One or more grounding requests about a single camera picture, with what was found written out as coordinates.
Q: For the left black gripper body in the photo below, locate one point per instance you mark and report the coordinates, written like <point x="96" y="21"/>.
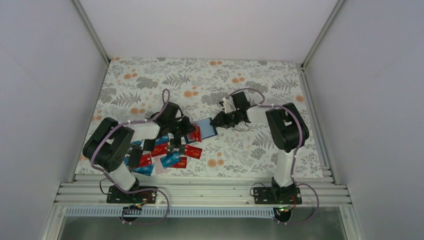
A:
<point x="180" y="129"/>

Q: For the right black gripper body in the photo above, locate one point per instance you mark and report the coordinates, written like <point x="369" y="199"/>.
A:
<point x="230" y="121"/>

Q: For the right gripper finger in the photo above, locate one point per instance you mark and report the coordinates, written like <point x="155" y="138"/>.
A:
<point x="217" y="124"/>
<point x="220" y="117"/>

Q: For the blue leather card holder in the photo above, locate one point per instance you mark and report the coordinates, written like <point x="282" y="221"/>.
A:
<point x="207" y="131"/>

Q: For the red card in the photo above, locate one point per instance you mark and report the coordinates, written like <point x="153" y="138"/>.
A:
<point x="182" y="164"/>
<point x="145" y="160"/>
<point x="193" y="151"/>
<point x="195" y="136"/>
<point x="159" y="150"/>

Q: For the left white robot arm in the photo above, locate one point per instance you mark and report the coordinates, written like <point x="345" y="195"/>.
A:
<point x="107" y="146"/>

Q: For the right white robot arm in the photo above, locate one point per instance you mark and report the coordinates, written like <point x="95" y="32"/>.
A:
<point x="287" y="127"/>

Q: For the small black card top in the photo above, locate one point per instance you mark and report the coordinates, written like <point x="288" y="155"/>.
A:
<point x="175" y="142"/>

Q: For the blue card upper pile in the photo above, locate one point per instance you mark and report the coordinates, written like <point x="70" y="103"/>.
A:
<point x="162" y="140"/>

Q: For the blue card pile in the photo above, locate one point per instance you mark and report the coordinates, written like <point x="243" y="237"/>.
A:
<point x="170" y="160"/>
<point x="162" y="140"/>

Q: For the black vip card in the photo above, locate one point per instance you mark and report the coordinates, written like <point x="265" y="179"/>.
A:
<point x="175" y="150"/>

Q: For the blue card centre pile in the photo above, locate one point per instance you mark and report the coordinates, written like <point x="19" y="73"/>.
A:
<point x="170" y="160"/>

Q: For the red card under pile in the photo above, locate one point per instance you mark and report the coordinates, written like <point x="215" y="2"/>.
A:
<point x="182" y="164"/>

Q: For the black card upper left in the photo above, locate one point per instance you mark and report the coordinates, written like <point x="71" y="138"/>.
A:
<point x="149" y="145"/>

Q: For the black card lower left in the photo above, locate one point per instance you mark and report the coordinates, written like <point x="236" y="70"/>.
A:
<point x="135" y="157"/>

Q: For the blue card front left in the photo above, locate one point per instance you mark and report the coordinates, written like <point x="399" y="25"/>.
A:
<point x="144" y="170"/>

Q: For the floral patterned table mat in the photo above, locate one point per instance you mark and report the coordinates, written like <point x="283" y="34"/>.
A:
<point x="132" y="90"/>

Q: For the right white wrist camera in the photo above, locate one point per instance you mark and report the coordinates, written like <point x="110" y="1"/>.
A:
<point x="227" y="105"/>

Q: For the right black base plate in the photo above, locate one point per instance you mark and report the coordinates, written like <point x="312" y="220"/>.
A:
<point x="277" y="195"/>

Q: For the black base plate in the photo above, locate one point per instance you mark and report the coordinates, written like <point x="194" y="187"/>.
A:
<point x="115" y="196"/>
<point x="277" y="195"/>

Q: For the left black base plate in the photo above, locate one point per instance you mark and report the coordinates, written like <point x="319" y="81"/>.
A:
<point x="115" y="196"/>

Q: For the aluminium rail frame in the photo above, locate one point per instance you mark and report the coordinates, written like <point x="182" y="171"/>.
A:
<point x="183" y="191"/>

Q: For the grey slotted cable duct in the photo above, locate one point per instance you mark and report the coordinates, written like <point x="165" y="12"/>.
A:
<point x="172" y="212"/>

